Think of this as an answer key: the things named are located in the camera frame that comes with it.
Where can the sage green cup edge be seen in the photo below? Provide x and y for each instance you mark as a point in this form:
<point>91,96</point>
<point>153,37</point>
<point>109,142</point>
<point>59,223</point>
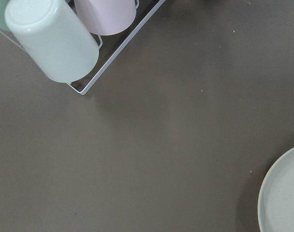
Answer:
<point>3,5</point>

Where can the pink upturned cup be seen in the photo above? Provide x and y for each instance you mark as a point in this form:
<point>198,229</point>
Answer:
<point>106,17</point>

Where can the white wire cup rack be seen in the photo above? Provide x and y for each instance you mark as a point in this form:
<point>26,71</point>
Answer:
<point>109,46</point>

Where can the round beige plate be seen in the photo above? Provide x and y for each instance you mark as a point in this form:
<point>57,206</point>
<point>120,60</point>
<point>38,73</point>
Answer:
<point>275,207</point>

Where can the pale green upturned cup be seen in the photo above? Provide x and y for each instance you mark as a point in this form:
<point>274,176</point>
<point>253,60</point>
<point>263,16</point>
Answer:
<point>54,37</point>

